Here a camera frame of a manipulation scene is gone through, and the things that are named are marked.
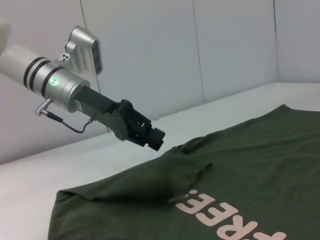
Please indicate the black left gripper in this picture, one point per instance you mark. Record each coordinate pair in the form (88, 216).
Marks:
(102, 107)

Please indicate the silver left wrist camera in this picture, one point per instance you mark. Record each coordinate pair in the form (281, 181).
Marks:
(82, 47)

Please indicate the dark green FREE! t-shirt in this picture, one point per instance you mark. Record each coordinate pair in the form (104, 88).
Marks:
(237, 162)

